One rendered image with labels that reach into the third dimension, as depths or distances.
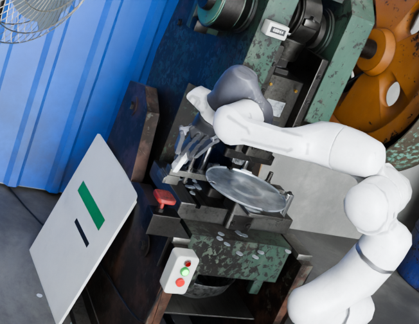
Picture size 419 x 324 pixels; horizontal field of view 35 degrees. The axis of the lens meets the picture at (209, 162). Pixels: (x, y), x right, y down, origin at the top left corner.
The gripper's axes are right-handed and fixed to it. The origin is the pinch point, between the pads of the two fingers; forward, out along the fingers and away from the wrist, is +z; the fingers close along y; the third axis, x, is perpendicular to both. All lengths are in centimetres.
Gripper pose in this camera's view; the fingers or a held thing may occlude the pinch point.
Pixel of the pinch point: (178, 161)
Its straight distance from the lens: 197.1
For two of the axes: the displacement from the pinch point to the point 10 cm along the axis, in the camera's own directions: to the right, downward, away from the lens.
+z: -4.7, 6.0, 6.4
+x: -1.6, -7.7, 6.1
